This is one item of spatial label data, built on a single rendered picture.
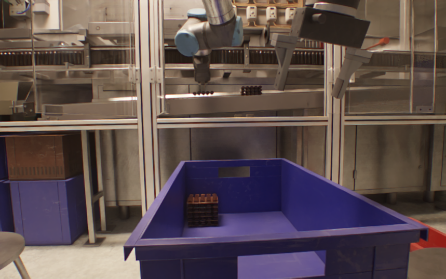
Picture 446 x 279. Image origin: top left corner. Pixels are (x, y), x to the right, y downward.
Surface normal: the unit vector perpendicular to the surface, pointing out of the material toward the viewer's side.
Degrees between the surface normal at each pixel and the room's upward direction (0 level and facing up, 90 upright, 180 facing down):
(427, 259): 0
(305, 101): 90
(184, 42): 133
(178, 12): 90
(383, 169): 90
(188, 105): 90
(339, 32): 114
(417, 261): 0
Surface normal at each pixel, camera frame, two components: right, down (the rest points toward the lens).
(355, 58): 0.10, 0.47
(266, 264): -0.02, -1.00
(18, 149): 0.08, 0.07
